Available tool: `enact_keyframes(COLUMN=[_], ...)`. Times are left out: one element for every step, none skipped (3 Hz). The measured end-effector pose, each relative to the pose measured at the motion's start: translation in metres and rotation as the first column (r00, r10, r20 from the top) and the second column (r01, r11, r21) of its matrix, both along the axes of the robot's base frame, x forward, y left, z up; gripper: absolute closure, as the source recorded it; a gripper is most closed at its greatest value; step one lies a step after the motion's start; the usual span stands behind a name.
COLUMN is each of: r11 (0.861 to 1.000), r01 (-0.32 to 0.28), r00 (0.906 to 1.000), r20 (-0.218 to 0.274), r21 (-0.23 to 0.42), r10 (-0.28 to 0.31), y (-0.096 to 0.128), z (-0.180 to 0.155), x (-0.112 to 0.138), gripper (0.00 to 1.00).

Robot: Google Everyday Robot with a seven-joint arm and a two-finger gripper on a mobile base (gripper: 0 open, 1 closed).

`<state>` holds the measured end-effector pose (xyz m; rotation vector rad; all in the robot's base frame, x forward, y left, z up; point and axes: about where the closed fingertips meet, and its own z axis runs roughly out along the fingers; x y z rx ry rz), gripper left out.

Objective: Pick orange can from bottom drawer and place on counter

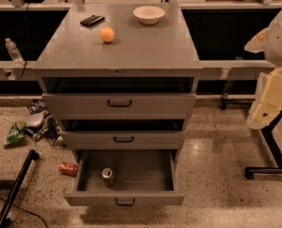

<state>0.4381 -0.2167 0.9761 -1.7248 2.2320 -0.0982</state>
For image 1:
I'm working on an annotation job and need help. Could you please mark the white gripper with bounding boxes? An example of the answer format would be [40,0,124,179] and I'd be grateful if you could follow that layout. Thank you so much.
[244,28,282,129]

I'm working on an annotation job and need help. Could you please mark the orange soda can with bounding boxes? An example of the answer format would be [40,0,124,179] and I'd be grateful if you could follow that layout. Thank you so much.
[102,168,115,188]

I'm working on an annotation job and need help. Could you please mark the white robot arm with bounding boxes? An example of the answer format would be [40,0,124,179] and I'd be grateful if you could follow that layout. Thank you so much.
[244,10,282,129]

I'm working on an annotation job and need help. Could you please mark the grey metal drawer cabinet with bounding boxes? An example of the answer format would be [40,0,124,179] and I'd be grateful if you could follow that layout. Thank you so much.
[31,2,203,163]

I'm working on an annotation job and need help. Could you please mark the grey top drawer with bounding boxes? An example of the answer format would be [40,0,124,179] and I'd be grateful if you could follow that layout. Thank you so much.
[43,93,196,115]

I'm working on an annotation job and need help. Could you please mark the grey drawer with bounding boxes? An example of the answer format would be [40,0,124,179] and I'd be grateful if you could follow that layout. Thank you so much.
[43,93,196,115]
[62,131,185,150]
[65,149,184,206]

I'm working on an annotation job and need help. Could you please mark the grey bottom drawer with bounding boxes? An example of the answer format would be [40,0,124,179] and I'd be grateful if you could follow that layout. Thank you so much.
[65,149,184,206]

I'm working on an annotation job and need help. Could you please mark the grey middle drawer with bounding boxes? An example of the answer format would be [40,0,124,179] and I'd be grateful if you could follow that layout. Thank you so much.
[62,131,185,150]

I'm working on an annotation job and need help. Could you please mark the red crushed can on floor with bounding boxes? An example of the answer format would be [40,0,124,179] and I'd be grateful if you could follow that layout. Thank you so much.
[58,162,78,177]

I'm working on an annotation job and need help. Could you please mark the black folding table stand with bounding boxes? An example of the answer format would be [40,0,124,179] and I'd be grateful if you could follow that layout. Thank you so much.
[220,80,282,180]

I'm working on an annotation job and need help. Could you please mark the white paper bowl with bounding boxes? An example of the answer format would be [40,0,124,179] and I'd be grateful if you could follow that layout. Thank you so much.
[133,6,165,25]

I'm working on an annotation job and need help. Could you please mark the orange fruit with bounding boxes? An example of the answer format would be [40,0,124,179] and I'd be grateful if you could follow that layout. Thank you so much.
[100,28,115,43]

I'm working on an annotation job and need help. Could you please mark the black snack bar wrapper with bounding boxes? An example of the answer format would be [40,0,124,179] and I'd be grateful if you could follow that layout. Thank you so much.
[80,14,104,28]

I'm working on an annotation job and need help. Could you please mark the pile of floor litter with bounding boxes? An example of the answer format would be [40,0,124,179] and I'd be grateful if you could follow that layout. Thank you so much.
[25,99,65,146]

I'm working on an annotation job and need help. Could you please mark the clear plastic water bottle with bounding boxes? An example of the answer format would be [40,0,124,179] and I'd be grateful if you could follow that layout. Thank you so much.
[5,38,25,67]

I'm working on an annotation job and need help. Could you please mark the green chip bag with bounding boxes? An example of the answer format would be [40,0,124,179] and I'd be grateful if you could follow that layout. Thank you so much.
[4,121,27,146]

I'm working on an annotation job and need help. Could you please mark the black stand leg left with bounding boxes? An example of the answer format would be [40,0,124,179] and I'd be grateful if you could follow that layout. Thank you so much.
[0,150,39,228]

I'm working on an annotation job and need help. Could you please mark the black floor cable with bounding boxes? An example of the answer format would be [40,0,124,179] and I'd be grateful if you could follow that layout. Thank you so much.
[0,190,49,228]

